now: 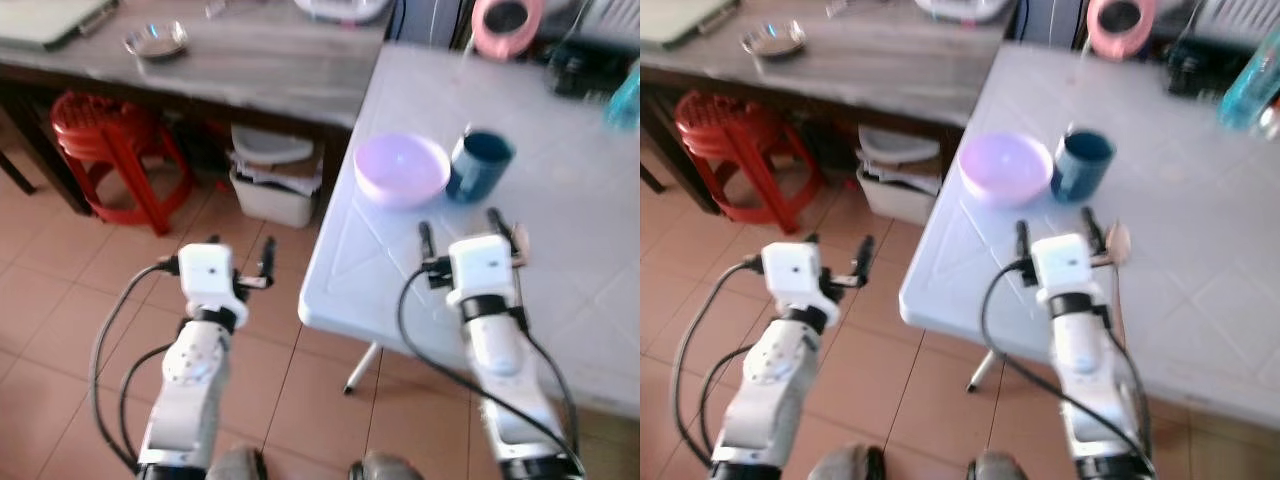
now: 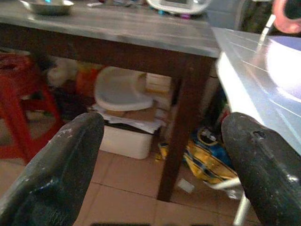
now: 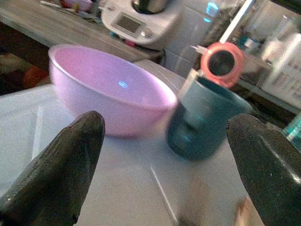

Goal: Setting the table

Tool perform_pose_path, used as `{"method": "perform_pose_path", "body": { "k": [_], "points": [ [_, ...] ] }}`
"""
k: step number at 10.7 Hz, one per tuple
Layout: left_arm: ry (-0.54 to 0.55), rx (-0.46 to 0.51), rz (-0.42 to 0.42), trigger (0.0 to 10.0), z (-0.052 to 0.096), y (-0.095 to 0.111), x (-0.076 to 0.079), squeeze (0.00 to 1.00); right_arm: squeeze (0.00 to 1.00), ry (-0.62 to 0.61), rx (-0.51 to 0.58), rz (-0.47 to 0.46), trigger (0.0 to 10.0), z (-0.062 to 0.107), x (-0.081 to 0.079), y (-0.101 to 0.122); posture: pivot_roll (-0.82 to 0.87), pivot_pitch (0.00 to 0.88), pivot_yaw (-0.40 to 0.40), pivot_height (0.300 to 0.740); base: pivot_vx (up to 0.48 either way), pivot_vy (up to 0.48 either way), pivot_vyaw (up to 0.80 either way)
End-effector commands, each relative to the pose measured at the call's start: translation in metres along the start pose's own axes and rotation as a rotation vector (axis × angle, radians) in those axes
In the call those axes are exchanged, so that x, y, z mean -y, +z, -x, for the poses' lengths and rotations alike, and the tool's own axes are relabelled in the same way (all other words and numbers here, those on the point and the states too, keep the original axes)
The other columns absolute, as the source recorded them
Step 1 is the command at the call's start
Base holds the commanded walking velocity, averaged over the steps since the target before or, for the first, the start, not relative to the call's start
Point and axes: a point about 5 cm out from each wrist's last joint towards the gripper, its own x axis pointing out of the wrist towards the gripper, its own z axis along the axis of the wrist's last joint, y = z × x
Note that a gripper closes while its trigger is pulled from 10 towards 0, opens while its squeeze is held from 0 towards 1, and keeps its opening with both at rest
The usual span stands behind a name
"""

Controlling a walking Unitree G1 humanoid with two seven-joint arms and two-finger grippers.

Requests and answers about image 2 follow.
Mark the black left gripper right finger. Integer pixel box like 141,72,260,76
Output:
221,112,301,226

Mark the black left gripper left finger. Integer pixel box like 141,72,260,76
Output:
0,112,105,226

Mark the white purple plate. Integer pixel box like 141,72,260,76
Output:
266,35,301,103

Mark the white spoon handle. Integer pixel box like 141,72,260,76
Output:
260,14,276,40

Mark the red plastic stool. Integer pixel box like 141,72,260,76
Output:
0,53,65,160

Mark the white plastic seat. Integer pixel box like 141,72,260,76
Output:
95,66,154,112

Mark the person's hand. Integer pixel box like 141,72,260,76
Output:
274,0,301,34

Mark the white metal folding table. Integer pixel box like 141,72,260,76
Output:
212,27,301,226

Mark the orange plastic bag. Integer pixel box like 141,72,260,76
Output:
75,61,104,97

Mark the yellow blue plastic bag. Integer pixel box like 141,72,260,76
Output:
158,128,238,186

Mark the white storage box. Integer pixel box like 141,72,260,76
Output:
100,124,156,160

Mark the dark wooden table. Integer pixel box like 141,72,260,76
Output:
0,1,221,202

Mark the white paper scrap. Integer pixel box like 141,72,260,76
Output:
177,178,195,193

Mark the brown cardboard sheet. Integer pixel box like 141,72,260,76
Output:
105,107,157,123

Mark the steel bowl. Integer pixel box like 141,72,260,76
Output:
19,0,74,16

